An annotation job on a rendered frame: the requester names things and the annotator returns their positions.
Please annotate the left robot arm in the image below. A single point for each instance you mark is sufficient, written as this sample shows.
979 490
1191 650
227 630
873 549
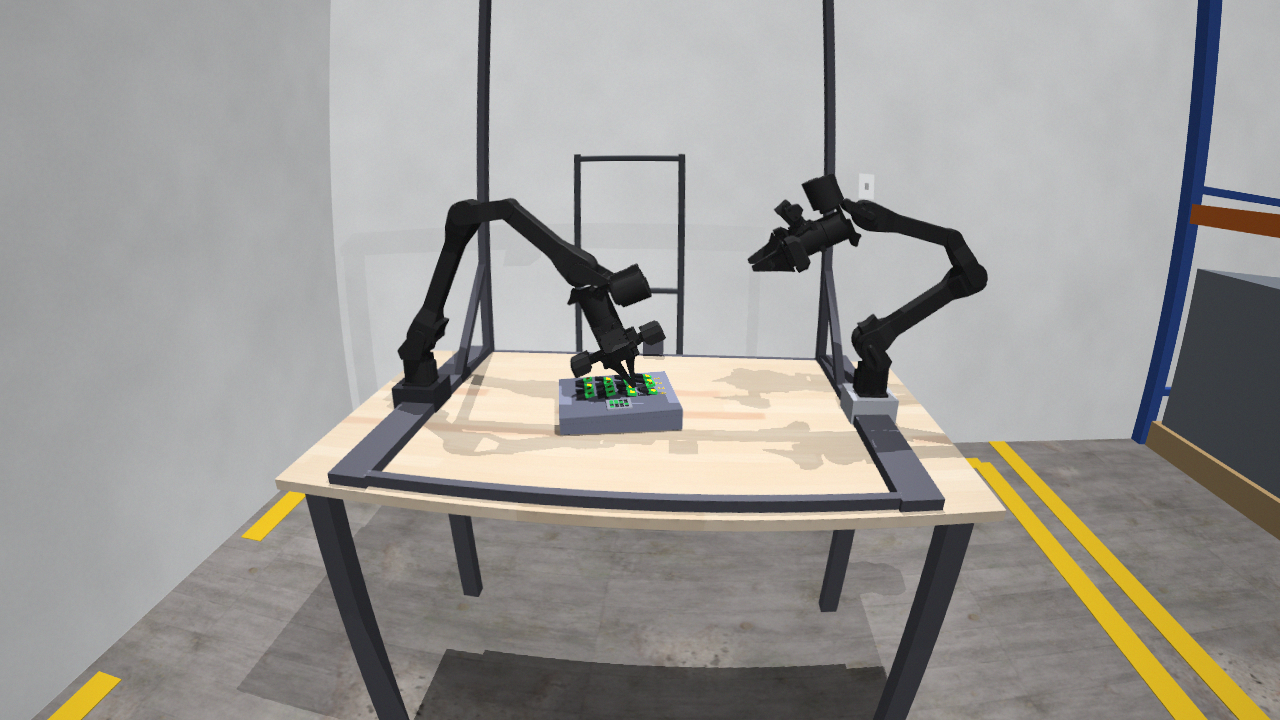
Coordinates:
871 378

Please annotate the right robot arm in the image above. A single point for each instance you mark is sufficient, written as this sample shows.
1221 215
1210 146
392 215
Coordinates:
627 286

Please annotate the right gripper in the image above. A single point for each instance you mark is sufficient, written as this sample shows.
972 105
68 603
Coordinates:
581 364

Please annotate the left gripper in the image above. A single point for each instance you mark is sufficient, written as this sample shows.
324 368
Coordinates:
783 258

